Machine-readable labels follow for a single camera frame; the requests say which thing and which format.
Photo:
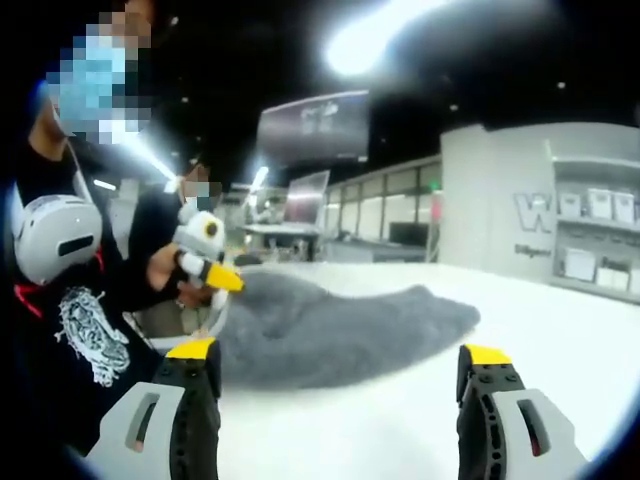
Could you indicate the pink sign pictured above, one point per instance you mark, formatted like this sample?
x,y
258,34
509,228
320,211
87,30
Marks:
x,y
437,206

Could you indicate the black monitor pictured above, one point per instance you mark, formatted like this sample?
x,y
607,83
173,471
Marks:
x,y
409,234

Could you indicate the white chest device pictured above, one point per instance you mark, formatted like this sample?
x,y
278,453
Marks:
x,y
50,230

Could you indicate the grey counter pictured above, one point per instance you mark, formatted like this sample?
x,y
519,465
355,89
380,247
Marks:
x,y
380,252

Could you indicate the person with blue mask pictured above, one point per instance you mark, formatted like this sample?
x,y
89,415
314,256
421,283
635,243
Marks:
x,y
50,360

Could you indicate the person's left hand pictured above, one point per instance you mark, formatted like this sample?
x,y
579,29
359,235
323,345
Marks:
x,y
162,270

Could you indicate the grey shelving unit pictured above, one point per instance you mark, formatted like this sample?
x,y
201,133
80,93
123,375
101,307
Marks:
x,y
595,225

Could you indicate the hanging ceiling screen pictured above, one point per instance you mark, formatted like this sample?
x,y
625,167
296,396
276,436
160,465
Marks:
x,y
315,125

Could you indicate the rows of white storage boxes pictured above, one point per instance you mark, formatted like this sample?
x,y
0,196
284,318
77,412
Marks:
x,y
580,262

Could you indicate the grey towel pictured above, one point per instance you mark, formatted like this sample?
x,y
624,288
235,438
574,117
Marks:
x,y
325,330

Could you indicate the standing display screen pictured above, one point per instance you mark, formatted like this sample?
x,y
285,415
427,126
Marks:
x,y
306,200

